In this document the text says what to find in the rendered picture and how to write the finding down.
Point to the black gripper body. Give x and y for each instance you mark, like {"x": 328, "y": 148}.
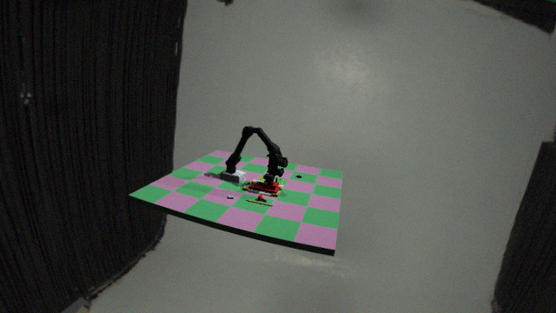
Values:
{"x": 270, "y": 176}

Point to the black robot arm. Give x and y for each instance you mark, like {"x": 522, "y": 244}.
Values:
{"x": 273, "y": 149}

